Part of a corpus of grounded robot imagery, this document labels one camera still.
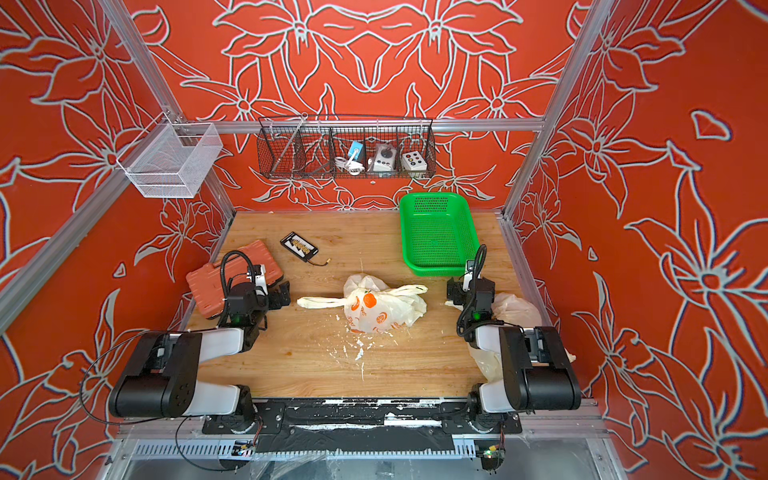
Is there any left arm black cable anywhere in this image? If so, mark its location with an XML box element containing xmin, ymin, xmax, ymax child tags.
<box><xmin>77</xmin><ymin>250</ymin><xmax>259</xmax><ymax>427</ymax></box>

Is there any orange-print plastic bag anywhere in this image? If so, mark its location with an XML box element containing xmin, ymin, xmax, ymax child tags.
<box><xmin>297</xmin><ymin>274</ymin><xmax>428</xmax><ymax>334</ymax></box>

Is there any black wire wall basket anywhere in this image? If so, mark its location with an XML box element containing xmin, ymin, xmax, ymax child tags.
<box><xmin>256</xmin><ymin>114</ymin><xmax>437</xmax><ymax>180</ymax></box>

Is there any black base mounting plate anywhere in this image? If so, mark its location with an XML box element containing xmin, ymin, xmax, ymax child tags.
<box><xmin>202</xmin><ymin>397</ymin><xmax>522</xmax><ymax>458</ymax></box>

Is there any yellow translucent plastic bag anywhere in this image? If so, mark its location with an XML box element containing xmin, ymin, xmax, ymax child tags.
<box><xmin>468</xmin><ymin>293</ymin><xmax>544</xmax><ymax>383</ymax></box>

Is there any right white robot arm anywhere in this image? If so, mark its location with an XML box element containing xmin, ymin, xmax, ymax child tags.
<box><xmin>446</xmin><ymin>278</ymin><xmax>582</xmax><ymax>414</ymax></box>

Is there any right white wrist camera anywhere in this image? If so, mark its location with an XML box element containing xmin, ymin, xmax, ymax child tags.
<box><xmin>462</xmin><ymin>268</ymin><xmax>475</xmax><ymax>292</ymax></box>

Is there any blue white small box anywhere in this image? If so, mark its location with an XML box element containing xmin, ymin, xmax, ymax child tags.
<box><xmin>347</xmin><ymin>141</ymin><xmax>364</xmax><ymax>162</ymax></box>

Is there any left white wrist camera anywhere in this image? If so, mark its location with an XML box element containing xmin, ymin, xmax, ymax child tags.
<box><xmin>252</xmin><ymin>265</ymin><xmax>268</xmax><ymax>297</ymax></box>

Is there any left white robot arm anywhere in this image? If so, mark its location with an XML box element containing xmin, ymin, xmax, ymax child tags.
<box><xmin>108</xmin><ymin>281</ymin><xmax>291</xmax><ymax>430</ymax></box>

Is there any black drill bit card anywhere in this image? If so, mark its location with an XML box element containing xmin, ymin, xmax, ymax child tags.
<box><xmin>280</xmin><ymin>232</ymin><xmax>318</xmax><ymax>262</ymax></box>

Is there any green plastic basket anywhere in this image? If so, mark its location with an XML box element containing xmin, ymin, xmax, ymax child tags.
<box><xmin>399</xmin><ymin>192</ymin><xmax>480</xmax><ymax>277</ymax></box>

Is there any clear acrylic wall box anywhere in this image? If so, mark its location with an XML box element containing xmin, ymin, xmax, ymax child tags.
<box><xmin>117</xmin><ymin>123</ymin><xmax>223</xmax><ymax>199</ymax></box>

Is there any grey controller device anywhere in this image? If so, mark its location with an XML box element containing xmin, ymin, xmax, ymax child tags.
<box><xmin>370</xmin><ymin>143</ymin><xmax>397</xmax><ymax>173</ymax></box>

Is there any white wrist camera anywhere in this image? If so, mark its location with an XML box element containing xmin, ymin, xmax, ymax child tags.
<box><xmin>252</xmin><ymin>265</ymin><xmax>268</xmax><ymax>297</ymax></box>
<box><xmin>462</xmin><ymin>268</ymin><xmax>475</xmax><ymax>292</ymax></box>

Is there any white button box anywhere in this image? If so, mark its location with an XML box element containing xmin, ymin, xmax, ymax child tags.
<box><xmin>401</xmin><ymin>151</ymin><xmax>428</xmax><ymax>173</ymax></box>

